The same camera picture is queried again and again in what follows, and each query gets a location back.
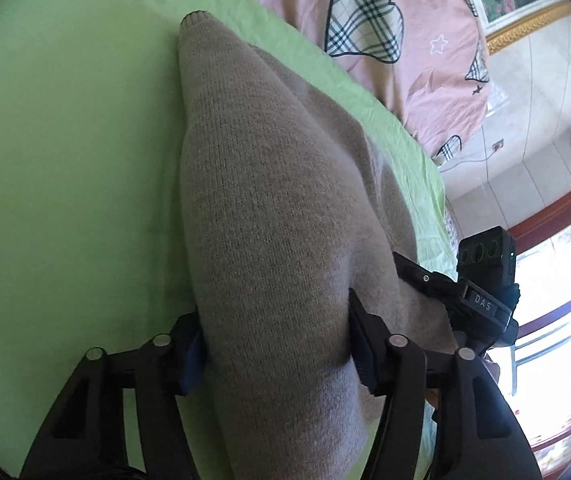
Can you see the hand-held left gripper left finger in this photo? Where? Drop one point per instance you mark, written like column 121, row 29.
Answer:
column 193, row 355

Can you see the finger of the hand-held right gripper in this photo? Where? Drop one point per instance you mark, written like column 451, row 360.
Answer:
column 425, row 277

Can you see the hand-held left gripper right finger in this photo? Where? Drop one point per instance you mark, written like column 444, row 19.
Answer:
column 363, row 355

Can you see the beige knit sweater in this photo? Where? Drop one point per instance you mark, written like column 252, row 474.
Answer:
column 275, row 210

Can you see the person's right hand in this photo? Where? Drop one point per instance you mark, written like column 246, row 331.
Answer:
column 492, row 372

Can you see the wooden framed window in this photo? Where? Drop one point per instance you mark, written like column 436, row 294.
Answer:
column 555, row 270

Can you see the pink quilt with plaid hearts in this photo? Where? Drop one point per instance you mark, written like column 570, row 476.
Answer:
column 425, row 60

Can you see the green bed sheet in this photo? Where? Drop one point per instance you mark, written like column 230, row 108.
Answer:
column 65, row 160

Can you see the white wall socket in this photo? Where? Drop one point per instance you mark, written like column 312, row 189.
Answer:
column 498, row 145

